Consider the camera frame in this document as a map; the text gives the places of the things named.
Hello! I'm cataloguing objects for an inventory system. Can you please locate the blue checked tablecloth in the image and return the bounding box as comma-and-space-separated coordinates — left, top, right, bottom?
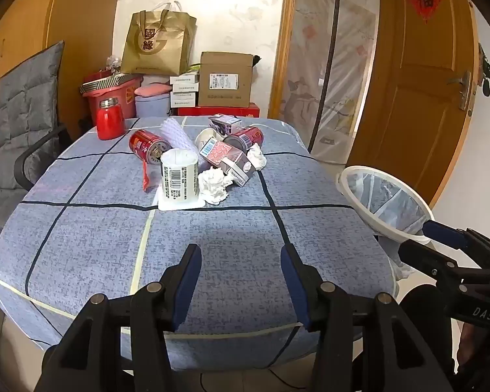
0, 116, 396, 370

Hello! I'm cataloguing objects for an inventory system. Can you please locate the cream paper cup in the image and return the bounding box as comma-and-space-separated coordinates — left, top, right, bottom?
195, 128, 223, 152

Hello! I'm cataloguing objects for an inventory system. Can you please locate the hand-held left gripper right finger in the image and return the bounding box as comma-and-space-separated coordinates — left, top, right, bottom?
280, 245, 453, 392

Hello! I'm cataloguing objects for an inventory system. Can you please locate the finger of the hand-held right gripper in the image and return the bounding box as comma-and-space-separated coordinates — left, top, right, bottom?
398, 239, 480, 284
421, 219, 490, 270

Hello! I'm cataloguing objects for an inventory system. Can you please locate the pink patterned carton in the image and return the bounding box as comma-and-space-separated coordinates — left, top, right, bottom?
198, 139, 239, 168

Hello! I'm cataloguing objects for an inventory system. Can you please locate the wooden door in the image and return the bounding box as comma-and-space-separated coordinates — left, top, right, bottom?
347, 0, 480, 209

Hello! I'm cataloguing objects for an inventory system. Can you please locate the striped gift box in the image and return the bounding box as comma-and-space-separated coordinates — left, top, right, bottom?
80, 73, 137, 94

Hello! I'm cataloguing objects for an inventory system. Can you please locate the white tissue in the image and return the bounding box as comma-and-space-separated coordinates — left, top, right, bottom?
198, 167, 233, 206
247, 146, 268, 171

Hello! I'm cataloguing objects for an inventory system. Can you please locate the light purple bucket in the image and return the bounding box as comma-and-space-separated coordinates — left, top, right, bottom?
134, 92, 172, 118

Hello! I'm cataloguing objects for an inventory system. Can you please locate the wooden door frame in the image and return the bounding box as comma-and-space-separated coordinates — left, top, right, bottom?
267, 0, 300, 121

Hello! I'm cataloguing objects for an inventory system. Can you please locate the wooden wardrobe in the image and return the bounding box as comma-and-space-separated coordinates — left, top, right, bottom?
0, 0, 127, 160

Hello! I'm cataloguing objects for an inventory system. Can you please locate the bunch of keys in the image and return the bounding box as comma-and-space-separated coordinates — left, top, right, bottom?
478, 43, 490, 98

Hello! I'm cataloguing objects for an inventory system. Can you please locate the grey white carton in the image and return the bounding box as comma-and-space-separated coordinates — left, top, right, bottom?
218, 149, 256, 187

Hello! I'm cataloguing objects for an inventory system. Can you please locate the gold gift bag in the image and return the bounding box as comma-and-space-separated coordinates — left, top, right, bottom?
120, 2, 197, 76

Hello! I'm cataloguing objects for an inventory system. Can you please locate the brown cardboard box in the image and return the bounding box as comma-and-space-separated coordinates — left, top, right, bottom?
198, 51, 261, 108

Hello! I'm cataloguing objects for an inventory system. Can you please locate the red flat box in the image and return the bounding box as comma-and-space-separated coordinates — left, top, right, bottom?
177, 102, 262, 118

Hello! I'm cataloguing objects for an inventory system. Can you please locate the red drink can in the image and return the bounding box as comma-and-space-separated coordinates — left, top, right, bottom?
129, 129, 171, 165
223, 126, 264, 154

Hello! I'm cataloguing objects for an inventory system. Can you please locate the metal door handle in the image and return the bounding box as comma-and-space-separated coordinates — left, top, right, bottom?
447, 70, 473, 111

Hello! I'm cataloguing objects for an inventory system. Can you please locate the purple drink carton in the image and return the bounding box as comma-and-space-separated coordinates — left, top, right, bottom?
208, 114, 242, 135

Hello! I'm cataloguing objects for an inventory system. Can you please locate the black office chair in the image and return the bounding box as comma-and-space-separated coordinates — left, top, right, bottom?
14, 124, 72, 190

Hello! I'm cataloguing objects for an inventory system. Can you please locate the white foam net sleeve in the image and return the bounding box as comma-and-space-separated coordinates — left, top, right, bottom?
160, 118, 197, 150

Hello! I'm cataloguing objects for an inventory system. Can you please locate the clear plastic bin liner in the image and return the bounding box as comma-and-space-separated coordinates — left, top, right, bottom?
343, 169, 427, 280

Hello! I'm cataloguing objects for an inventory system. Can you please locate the red thermos jar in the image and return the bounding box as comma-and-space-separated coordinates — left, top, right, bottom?
97, 98, 126, 140

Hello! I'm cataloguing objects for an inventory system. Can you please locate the white plastic trash bin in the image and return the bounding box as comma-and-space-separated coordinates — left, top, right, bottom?
336, 165, 434, 286

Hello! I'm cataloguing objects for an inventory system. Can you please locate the white plastic bag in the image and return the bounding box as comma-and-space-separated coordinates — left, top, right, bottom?
153, 1, 186, 13

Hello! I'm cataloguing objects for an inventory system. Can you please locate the printed screen door curtain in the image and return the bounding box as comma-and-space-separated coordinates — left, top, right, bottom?
279, 0, 382, 164

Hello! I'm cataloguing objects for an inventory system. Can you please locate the red plastic basket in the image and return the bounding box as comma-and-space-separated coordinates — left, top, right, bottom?
82, 75, 144, 125

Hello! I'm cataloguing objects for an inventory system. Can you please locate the white barcode label cup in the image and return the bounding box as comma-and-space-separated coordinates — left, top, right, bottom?
160, 149, 200, 204

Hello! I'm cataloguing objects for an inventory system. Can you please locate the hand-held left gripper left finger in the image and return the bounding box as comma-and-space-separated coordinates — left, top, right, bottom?
35, 244, 202, 392

